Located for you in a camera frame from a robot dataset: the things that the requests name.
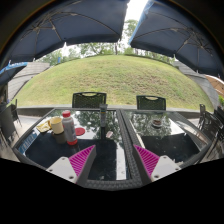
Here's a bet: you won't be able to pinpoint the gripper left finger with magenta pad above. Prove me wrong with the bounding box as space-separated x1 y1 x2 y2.
47 145 96 186

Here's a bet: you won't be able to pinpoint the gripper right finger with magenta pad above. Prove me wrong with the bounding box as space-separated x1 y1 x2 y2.
133 145 180 184

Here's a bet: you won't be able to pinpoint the red round lid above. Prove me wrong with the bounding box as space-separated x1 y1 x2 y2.
75 128 85 136

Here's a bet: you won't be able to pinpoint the clear bottle with red cap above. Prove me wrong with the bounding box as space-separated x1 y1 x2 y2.
62 110 77 145

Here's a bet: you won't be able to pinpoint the small round ashtray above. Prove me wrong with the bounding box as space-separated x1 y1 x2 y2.
152 119 162 128

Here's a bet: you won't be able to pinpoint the cream yellow cup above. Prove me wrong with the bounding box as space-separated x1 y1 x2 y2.
50 117 64 134

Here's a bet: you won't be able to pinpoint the yellow cloth on table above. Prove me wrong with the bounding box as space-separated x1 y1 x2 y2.
37 121 51 133

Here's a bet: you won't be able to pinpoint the umbrella pole on table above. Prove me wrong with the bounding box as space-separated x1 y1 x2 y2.
100 104 108 127

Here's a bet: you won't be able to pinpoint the dark chairs at right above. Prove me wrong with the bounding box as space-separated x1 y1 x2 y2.
198 104 224 160

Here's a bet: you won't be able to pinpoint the dark chair at left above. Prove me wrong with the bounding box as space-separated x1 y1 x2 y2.
0 103 19 141

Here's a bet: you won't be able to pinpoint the blue umbrella at far left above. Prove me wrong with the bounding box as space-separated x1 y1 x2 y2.
0 62 28 85

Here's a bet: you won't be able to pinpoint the right dark patio umbrella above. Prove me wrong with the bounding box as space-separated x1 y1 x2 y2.
129 0 224 79

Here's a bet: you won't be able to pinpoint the dark patio umbrella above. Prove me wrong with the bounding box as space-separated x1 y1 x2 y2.
129 0 224 79
0 0 130 68

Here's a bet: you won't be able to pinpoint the left dark patio umbrella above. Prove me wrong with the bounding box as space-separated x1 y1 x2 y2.
0 0 130 68

